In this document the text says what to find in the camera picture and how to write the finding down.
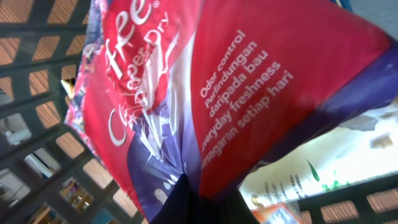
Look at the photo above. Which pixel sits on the yellow snack bag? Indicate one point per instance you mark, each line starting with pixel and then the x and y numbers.
pixel 348 175

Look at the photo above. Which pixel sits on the red purple pad pack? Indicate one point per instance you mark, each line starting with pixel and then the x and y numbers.
pixel 213 89

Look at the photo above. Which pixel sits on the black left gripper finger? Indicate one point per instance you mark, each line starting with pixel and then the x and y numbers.
pixel 183 206

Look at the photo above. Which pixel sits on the grey plastic shopping basket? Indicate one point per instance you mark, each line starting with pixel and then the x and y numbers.
pixel 41 61

